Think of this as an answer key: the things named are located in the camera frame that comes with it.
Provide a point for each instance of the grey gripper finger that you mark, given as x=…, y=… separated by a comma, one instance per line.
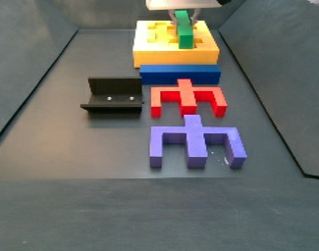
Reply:
x=195, y=16
x=174, y=19

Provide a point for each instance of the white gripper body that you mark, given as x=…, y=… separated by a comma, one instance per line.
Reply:
x=182, y=4

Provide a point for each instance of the green rectangular bar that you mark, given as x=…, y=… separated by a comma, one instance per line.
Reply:
x=184, y=30

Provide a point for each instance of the yellow slotted board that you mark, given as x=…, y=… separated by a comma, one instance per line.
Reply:
x=156, y=45

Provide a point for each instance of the blue rectangular bar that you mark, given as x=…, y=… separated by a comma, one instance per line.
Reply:
x=168, y=74

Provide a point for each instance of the red comb-shaped block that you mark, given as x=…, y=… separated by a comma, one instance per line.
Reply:
x=187, y=95

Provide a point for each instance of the purple comb-shaped block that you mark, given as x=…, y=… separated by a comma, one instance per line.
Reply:
x=198, y=137

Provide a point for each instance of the black angle bracket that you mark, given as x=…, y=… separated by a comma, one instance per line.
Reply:
x=115, y=95

